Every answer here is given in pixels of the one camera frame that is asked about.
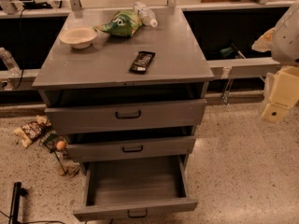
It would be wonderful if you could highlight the orange ball on floor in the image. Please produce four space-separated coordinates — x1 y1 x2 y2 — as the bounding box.
56 141 66 150

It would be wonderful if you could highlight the green chip bag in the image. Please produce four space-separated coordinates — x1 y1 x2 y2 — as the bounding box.
93 10 143 37

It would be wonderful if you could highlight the black chocolate rxbar wrapper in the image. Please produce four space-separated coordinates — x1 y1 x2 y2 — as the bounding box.
129 51 155 74

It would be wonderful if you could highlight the grey middle drawer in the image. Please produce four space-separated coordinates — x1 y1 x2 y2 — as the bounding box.
67 136 195 162

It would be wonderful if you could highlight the white paper bowl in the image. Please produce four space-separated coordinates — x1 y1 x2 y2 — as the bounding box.
59 26 97 49

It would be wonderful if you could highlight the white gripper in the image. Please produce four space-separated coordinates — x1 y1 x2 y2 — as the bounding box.
251 27 299 123

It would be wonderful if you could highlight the grey top drawer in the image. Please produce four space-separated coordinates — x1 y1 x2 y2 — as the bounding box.
45 99 206 134

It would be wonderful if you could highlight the green tool in bin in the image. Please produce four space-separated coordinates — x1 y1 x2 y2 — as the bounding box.
220 42 245 59

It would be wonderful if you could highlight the clear bottle at left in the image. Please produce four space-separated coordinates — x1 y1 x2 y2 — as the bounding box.
0 48 21 77

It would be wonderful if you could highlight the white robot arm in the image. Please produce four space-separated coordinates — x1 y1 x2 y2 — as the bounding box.
251 1 299 123

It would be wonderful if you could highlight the grey drawer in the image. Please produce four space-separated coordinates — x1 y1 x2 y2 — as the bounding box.
74 156 197 221
67 136 195 162
45 99 206 134

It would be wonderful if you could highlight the clear plastic water bottle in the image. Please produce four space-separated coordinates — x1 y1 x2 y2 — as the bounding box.
134 2 158 27

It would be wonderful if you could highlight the grey bottom drawer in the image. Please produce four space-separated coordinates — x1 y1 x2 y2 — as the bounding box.
74 156 197 221

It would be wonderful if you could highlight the brown snack bag on floor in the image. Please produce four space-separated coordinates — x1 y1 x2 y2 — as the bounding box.
13 115 51 148

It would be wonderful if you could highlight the dark green snack bag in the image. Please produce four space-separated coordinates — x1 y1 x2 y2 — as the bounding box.
39 129 67 152

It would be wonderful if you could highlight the grey metal drawer cabinet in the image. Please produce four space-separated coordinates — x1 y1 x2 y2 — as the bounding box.
32 7 215 171

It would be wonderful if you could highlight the clear bottle on floor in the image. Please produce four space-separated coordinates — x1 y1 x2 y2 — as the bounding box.
50 152 65 175

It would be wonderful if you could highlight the black stand at bottom left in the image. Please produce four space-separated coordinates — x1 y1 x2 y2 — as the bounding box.
8 182 28 224

